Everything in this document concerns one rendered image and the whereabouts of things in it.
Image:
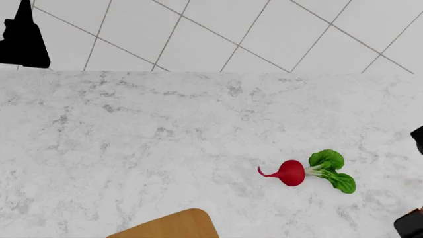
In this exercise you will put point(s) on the black angular object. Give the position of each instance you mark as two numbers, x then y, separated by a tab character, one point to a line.
23	44

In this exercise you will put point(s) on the red radish with green leaves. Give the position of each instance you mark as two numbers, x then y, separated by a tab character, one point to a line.
292	173

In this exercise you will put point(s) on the wooden cutting board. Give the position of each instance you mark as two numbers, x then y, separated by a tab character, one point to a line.
178	226

